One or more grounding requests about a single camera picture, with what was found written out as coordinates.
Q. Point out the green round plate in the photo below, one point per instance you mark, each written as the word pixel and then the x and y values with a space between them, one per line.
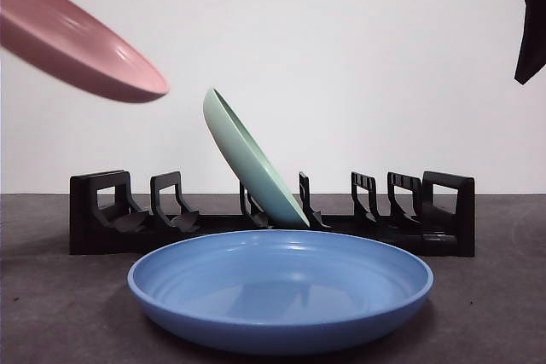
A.
pixel 251 163

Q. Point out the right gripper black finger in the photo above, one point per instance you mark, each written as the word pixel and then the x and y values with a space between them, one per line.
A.
pixel 535 31

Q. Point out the blue round plate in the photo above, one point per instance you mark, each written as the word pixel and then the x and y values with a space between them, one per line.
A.
pixel 281 321

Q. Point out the black plastic dish rack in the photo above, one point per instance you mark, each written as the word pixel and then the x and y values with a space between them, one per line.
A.
pixel 98 240

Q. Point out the pink round plate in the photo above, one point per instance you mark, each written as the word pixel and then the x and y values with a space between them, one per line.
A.
pixel 77 48

